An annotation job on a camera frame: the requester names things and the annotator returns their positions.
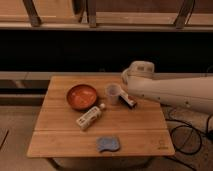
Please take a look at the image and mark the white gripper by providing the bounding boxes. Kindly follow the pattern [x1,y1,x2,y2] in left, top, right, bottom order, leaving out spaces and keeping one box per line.
[119,90,137,109]

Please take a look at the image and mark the blue sponge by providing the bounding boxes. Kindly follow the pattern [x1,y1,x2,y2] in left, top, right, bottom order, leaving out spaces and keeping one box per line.
[96,137,120,152]

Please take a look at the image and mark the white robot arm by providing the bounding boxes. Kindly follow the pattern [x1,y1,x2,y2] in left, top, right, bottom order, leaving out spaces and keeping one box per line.
[121,61,213,115]

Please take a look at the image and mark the clear ceramic cup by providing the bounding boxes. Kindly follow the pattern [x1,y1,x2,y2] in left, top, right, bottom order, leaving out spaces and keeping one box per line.
[105,83,121,105]

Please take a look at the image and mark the white plastic bottle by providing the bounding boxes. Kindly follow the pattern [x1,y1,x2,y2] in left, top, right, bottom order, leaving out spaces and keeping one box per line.
[76,103,106,130]

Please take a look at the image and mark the red-brown bowl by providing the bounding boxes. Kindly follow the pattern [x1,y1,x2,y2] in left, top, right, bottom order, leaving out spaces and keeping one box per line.
[66,84,98,110]

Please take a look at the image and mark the black cable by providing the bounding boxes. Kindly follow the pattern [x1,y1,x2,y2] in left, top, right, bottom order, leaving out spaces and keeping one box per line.
[164,106,213,168]

